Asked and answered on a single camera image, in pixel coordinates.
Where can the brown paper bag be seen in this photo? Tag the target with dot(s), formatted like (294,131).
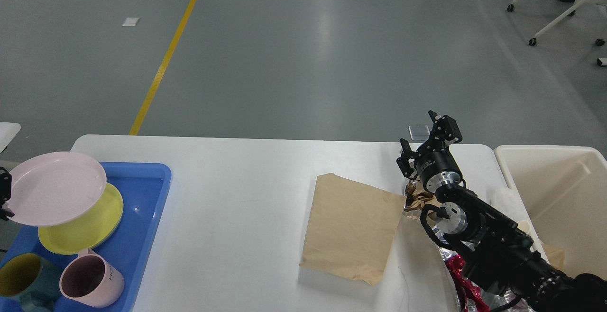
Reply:
(350,229)

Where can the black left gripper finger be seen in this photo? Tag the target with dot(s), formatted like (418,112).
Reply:
(5,193)

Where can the dark green mug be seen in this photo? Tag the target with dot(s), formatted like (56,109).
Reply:
(31,281)

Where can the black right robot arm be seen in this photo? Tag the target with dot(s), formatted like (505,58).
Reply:
(497,255)

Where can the grey floor plate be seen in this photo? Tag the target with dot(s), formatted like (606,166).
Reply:
(419,132)

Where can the white plastic bin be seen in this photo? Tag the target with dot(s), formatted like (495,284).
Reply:
(564,195)

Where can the white side table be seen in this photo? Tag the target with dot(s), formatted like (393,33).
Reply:
(8,131)

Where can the pink plate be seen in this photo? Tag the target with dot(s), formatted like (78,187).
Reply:
(55,188)

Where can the pink mug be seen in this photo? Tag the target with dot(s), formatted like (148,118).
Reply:
(91,280)

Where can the blue plastic tray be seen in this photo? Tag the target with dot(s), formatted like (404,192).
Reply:
(144,188)

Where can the red foil wrapper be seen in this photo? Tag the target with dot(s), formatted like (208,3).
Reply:
(468,294)

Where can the yellow plate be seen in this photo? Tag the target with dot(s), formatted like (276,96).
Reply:
(87,231)

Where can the crumpled brown paper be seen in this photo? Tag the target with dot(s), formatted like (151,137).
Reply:
(417,197)

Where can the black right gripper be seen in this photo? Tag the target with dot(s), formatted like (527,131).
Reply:
(436,167)

